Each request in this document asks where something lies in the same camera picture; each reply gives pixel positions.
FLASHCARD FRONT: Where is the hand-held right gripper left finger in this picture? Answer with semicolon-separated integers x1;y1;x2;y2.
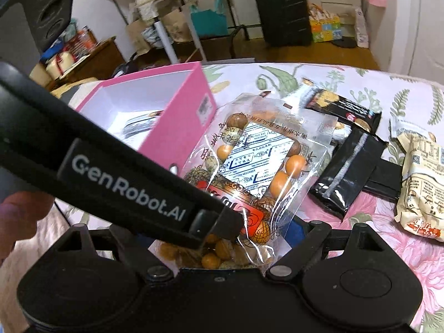
57;224;174;281

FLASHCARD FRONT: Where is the floral bedsheet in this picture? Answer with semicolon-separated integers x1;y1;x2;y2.
0;62;444;333

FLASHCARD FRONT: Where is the clear bag of nuts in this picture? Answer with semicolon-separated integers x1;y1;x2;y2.
149;92;340;275

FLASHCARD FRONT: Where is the black flat pouch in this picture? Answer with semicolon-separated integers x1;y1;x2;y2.
361;158;406;203

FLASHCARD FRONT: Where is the beige snack packet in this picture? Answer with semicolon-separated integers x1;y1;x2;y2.
393;132;444;243

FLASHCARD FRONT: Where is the brown cardboard box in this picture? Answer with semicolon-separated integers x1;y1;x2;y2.
125;19;154;53

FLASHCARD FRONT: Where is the teal shopping bag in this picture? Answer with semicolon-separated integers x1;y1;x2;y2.
190;0;229;37

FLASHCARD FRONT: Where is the black cookie print snack packet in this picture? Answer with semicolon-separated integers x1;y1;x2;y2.
300;83;383;134

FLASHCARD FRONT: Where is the white plastic packet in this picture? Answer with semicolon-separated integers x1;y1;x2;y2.
353;6;370;49

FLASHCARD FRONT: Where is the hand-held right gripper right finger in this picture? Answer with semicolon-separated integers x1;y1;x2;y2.
266;220;378;281

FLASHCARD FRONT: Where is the pink cardboard box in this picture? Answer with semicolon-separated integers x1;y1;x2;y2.
74;62;218;178

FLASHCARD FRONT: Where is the black suitcase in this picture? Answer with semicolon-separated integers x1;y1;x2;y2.
253;0;313;48

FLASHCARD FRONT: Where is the colourful cardboard box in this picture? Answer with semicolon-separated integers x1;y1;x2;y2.
308;3;342;44

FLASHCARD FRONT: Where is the glossy black snack packet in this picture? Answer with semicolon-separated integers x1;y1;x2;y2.
308;128;390;220

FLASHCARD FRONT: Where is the dark round floor disc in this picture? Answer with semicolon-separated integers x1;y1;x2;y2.
331;37;359;50

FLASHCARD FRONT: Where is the person's left hand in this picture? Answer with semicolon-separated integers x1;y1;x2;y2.
0;191;55;232

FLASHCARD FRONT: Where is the white door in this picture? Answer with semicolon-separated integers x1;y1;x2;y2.
369;0;444;81

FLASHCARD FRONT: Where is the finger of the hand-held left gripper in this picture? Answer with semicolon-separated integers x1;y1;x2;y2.
189;209;245;250

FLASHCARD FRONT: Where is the wooden cabinet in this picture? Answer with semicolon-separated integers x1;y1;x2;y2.
49;36;126;89

